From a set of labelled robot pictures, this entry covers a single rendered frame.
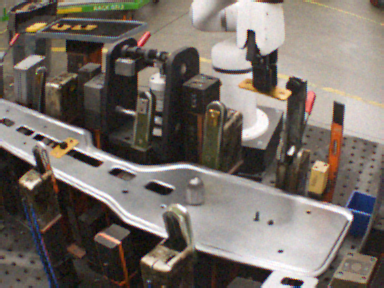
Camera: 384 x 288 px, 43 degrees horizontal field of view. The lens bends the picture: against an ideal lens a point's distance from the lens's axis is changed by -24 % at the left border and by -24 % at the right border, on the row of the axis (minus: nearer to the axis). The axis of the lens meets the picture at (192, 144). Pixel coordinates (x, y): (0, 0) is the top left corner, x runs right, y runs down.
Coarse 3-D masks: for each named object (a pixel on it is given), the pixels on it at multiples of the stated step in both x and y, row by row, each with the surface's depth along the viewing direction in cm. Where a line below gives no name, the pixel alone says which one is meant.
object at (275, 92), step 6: (240, 84) 93; (246, 84) 93; (252, 90) 92; (258, 90) 91; (276, 90) 92; (282, 90) 92; (270, 96) 90; (276, 96) 90; (282, 96) 90; (288, 96) 91
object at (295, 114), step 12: (288, 84) 104; (300, 84) 106; (300, 96) 107; (288, 108) 108; (300, 108) 107; (288, 120) 109; (300, 120) 108; (288, 132) 110; (300, 132) 109; (288, 144) 112; (300, 144) 110
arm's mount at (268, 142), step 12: (264, 108) 183; (276, 108) 183; (276, 120) 177; (264, 132) 171; (276, 132) 177; (252, 144) 166; (264, 144) 166; (276, 144) 180; (252, 156) 167; (264, 156) 166; (240, 168) 170; (252, 168) 169; (264, 168) 171
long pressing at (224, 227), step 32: (0, 128) 135; (32, 128) 134; (64, 128) 134; (32, 160) 122; (64, 160) 121; (96, 192) 112; (128, 192) 112; (224, 192) 113; (256, 192) 112; (288, 192) 111; (128, 224) 105; (160, 224) 104; (192, 224) 104; (224, 224) 104; (256, 224) 103; (288, 224) 103; (320, 224) 101; (224, 256) 96; (256, 256) 95; (288, 256) 94; (320, 256) 93
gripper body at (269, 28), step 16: (240, 0) 82; (256, 0) 80; (272, 0) 81; (240, 16) 82; (256, 16) 81; (272, 16) 83; (240, 32) 84; (256, 32) 82; (272, 32) 84; (240, 48) 86; (272, 48) 86
